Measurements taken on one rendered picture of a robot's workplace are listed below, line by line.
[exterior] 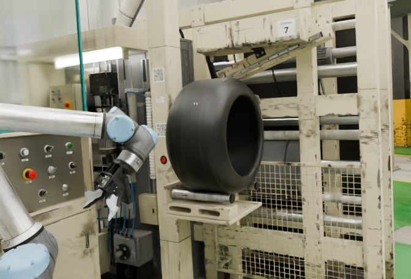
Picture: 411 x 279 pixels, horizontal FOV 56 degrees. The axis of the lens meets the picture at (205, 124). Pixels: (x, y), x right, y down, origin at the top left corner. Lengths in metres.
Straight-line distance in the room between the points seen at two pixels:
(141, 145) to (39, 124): 0.37
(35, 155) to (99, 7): 10.33
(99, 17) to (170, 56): 10.00
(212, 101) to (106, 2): 10.63
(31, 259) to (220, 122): 0.89
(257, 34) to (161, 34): 0.49
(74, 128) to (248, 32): 1.13
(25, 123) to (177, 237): 1.11
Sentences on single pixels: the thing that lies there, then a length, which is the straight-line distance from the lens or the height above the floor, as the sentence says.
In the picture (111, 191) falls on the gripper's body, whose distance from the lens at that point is 1.42.
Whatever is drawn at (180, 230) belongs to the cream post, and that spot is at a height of 0.68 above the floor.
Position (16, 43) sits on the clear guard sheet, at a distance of 1.88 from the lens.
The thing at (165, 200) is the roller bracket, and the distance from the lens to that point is 1.96.
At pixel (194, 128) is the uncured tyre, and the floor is 1.24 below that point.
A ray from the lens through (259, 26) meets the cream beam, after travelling 2.07.
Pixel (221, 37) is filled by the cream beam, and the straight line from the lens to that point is 2.16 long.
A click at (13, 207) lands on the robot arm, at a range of 1.53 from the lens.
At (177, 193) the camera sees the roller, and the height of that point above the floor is 0.91.
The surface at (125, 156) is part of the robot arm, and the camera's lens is 1.44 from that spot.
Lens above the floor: 1.34
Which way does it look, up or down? 3 degrees down
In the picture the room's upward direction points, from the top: 3 degrees counter-clockwise
